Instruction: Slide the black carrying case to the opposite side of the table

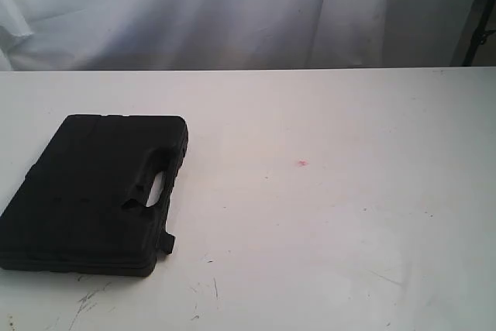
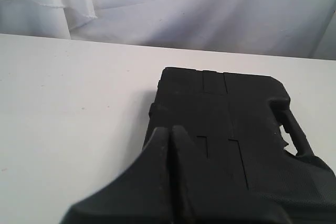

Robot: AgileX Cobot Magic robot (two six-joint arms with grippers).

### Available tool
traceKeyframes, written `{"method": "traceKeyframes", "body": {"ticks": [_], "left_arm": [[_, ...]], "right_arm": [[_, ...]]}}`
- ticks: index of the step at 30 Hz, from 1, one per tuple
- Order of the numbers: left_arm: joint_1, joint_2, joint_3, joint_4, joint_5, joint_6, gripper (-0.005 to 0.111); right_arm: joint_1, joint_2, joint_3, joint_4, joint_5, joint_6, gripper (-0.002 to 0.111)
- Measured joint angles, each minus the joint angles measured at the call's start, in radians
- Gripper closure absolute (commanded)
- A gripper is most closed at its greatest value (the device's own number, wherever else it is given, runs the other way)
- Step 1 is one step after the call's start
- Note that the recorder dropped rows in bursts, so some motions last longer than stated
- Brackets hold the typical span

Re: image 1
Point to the black plastic tool case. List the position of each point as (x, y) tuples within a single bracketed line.
[(96, 200)]

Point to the white backdrop curtain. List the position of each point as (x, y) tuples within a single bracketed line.
[(56, 35)]

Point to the black metal stand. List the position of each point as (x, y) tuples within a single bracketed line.
[(481, 33)]

